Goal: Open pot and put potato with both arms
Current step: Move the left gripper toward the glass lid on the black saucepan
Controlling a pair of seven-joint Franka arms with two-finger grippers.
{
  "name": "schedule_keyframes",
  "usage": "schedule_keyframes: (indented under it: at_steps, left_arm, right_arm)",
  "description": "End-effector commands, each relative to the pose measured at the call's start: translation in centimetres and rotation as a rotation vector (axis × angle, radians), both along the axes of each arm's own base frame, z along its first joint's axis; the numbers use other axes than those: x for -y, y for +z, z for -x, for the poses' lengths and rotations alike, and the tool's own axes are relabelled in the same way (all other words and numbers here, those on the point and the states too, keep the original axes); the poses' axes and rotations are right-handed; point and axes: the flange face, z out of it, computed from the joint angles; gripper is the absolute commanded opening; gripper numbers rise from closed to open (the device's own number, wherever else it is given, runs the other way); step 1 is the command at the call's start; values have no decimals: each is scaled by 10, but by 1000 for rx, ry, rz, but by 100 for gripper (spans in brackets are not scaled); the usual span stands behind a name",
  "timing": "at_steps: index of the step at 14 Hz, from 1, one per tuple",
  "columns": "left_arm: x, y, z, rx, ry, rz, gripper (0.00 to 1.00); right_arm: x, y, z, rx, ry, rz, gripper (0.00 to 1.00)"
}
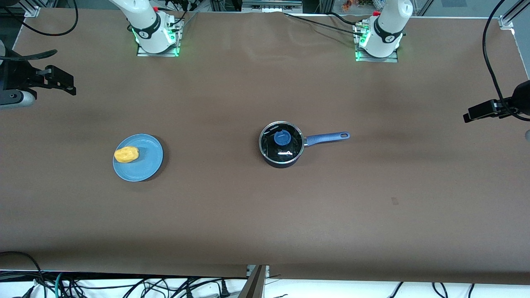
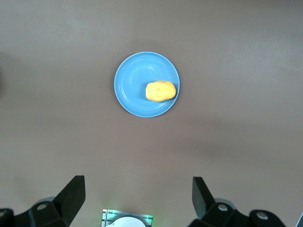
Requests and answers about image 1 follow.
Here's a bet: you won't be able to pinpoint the grey metal post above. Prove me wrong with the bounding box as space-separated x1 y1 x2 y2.
238 265 270 298

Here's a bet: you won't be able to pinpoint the black cable with plug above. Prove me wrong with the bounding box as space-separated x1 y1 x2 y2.
182 278 231 298

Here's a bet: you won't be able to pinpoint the black floor cable loop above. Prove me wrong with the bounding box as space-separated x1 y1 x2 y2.
0 251 44 298

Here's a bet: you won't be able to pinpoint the black cable to left base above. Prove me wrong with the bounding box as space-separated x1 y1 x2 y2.
284 12 366 36

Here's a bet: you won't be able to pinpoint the grey metal equipment box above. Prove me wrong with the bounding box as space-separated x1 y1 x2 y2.
242 0 303 13

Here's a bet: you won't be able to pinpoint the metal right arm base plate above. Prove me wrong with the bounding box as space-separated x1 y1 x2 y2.
137 17 181 57

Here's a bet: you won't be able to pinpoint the yellow potato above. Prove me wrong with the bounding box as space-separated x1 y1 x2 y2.
114 146 140 163

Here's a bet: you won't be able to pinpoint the blue round plate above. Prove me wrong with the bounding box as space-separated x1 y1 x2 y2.
113 133 164 182

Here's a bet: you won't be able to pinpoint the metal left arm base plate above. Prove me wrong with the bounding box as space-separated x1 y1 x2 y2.
355 21 399 63

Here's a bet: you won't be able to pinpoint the glass lid with blue knob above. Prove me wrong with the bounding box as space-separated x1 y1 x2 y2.
259 121 305 165

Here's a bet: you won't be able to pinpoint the black cables at right base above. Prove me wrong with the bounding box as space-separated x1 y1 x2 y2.
165 0 198 30

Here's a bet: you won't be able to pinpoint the colourful small objects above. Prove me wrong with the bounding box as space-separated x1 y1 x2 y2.
341 0 388 11

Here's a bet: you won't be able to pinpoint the long black looping cable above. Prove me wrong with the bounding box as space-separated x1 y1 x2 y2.
0 0 79 36

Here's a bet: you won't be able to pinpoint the brown table cover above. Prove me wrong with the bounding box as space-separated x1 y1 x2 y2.
0 8 530 286

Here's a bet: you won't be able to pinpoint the black pot with blue handle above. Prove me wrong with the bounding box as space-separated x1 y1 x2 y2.
259 121 351 169

